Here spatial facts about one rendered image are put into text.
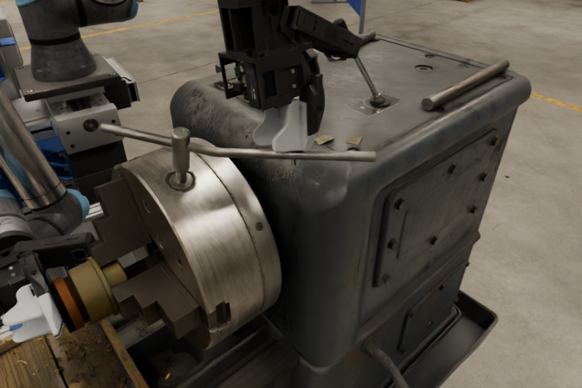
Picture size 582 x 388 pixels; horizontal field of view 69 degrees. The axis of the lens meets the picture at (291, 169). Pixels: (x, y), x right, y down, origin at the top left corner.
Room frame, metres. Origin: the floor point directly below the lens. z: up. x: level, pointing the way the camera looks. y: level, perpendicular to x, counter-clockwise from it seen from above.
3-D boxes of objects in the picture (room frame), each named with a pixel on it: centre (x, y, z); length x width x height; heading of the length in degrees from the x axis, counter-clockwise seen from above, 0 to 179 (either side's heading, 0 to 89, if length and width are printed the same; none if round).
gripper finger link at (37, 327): (0.36, 0.34, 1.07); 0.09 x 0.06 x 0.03; 40
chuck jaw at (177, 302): (0.38, 0.17, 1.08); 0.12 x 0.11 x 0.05; 41
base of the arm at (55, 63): (1.06, 0.59, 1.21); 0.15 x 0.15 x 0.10
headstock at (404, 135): (0.78, -0.12, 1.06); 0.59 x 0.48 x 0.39; 131
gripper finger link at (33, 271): (0.40, 0.35, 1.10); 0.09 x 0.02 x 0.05; 40
